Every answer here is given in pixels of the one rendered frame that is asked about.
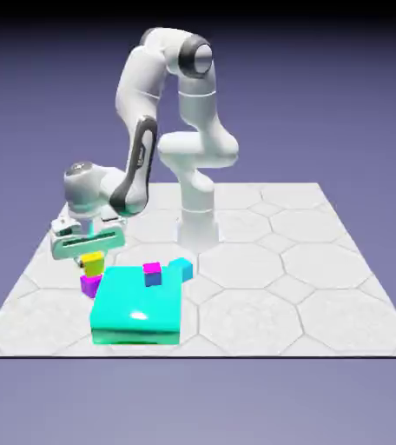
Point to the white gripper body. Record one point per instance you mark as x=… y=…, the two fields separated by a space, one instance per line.
x=87 y=243

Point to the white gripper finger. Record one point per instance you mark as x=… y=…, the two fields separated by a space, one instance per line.
x=78 y=261

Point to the small yellow cube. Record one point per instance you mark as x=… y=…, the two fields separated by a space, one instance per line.
x=93 y=265

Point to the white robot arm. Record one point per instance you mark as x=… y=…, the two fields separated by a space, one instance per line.
x=191 y=104

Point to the small purple cube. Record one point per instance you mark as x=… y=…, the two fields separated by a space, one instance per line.
x=91 y=285

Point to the small magenta cube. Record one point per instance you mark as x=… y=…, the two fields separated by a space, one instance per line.
x=151 y=267

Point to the small light blue cube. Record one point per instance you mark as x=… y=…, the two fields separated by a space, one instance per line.
x=184 y=267

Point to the large cyan box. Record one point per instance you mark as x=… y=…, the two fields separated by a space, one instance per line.
x=137 y=306

